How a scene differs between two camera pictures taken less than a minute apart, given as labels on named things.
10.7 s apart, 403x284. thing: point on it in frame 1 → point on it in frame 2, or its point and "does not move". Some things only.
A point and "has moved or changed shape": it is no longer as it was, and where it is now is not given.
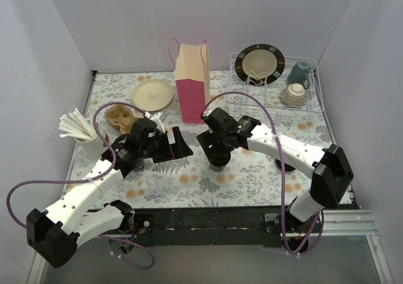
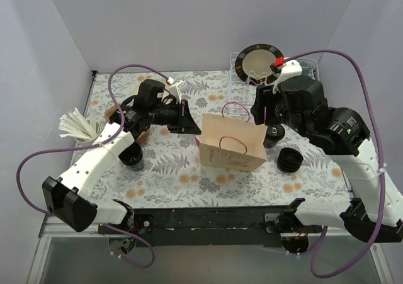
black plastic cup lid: x=219 y=157 has moved or changed shape
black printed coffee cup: x=217 y=169 has moved or changed shape
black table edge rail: x=256 y=227 does not move
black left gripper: x=170 y=147 → x=181 y=116
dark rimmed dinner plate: x=260 y=64 does not move
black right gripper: x=207 y=141 → x=262 y=104
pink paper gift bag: x=192 y=72 has moved or changed shape
